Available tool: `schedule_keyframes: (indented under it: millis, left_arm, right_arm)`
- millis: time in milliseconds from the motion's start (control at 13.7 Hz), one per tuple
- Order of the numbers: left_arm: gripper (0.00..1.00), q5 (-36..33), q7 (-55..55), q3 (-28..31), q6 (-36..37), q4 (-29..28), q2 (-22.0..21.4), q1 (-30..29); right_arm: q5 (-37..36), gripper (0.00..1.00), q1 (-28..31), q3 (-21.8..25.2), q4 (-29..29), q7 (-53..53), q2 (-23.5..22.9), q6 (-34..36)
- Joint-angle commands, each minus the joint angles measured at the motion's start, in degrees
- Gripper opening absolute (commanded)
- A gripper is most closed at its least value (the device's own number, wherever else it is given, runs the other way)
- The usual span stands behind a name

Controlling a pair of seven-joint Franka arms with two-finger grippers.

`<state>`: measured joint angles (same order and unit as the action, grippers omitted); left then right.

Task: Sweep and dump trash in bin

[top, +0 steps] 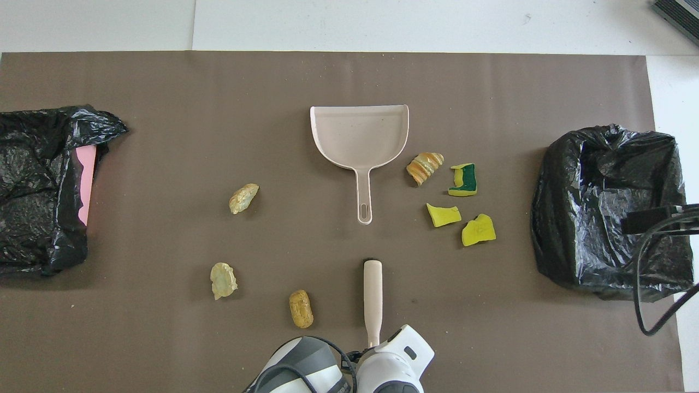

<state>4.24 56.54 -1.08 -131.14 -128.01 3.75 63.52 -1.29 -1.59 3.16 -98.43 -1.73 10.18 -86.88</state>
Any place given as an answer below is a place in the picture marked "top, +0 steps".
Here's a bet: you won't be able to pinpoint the large yellow sponge piece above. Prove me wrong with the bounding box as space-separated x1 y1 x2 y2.
461 213 497 247

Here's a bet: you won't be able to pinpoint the green and yellow sponge piece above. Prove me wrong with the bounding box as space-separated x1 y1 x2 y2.
448 163 478 197

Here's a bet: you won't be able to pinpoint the small yellow sponge wedge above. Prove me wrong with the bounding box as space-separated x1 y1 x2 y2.
426 203 463 228

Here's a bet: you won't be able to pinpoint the orange striped croissant piece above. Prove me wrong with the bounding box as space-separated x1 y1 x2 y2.
406 152 445 187

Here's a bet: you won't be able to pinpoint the beige hand brush black bristles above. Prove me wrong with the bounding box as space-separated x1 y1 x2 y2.
363 259 384 350

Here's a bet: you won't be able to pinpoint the beige plastic dustpan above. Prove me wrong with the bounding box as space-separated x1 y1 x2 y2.
310 104 410 225

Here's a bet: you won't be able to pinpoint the brown bread roll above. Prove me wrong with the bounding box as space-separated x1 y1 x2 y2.
289 289 315 329

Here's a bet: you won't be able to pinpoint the pale yellow lump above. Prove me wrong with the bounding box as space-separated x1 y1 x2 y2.
229 183 260 215

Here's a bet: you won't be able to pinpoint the pale green lump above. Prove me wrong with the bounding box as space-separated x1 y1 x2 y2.
210 262 239 301

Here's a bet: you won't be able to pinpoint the bin lined with black bag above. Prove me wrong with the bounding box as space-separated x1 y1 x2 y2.
531 124 695 302

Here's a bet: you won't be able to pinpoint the pink bin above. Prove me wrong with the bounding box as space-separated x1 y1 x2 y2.
75 145 98 227

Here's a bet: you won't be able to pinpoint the crumpled black trash bag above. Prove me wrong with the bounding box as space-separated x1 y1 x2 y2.
0 105 129 276

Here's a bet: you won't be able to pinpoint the dark ribbed device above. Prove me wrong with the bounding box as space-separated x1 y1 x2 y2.
651 0 699 46

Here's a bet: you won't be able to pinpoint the brown paper table mat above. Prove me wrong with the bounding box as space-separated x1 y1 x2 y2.
0 51 684 393

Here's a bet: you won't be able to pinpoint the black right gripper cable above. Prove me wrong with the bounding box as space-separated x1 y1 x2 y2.
633 205 699 336

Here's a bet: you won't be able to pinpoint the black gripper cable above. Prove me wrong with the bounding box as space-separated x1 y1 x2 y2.
246 336 364 393
633 205 699 336

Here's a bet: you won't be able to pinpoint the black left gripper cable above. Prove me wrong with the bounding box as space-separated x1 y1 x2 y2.
246 336 364 393

